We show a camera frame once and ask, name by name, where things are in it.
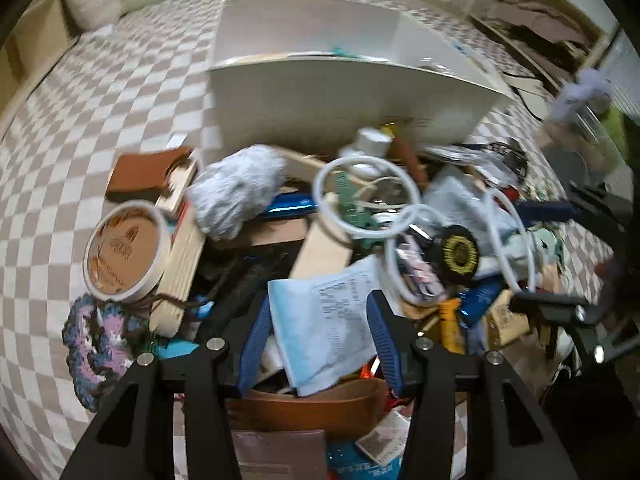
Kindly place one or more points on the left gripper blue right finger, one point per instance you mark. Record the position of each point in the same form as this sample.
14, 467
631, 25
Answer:
392, 336

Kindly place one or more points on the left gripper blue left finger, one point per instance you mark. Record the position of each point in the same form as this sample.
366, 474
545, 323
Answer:
255, 343

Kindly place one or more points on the white blue printed sachet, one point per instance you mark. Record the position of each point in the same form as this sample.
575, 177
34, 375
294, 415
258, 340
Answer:
321, 326

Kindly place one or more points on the white fluffy yarn ball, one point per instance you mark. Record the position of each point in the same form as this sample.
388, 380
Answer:
236, 189

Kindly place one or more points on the light wooden block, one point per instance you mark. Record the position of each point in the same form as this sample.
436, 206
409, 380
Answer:
327, 249

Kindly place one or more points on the black gold round cap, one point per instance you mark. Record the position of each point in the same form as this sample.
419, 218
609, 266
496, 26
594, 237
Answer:
455, 255

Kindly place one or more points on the brown leather belt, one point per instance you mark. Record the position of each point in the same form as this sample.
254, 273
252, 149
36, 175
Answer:
344, 412

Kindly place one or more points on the blue metallic pen tube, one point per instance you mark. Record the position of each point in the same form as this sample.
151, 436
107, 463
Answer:
290, 206

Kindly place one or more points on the crocheted purple pink coaster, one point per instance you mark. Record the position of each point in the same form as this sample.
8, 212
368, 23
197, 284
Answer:
100, 340

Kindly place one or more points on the round brown lidded tub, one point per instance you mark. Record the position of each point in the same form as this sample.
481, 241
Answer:
127, 253

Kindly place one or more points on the white bottle with cap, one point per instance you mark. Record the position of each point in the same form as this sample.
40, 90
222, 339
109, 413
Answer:
371, 142

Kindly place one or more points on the brown leather wallet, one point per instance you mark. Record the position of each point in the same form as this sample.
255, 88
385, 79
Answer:
144, 176

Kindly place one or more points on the large white cardboard box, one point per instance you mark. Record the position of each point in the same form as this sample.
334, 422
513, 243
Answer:
308, 74

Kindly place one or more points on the wooden bedside shelf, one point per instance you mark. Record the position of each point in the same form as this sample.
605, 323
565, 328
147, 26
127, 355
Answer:
38, 41

